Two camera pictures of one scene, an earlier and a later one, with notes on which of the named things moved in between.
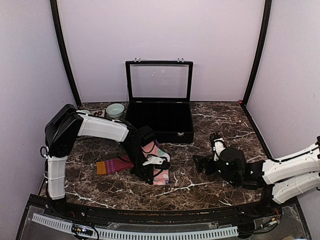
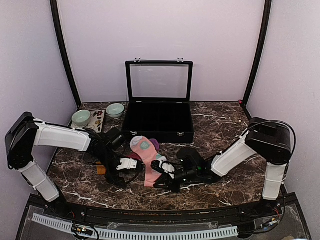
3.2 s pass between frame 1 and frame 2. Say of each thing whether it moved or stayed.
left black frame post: stayed
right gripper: moved
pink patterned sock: moved
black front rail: stayed
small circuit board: stayed
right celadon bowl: stayed
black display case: stayed
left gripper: moved
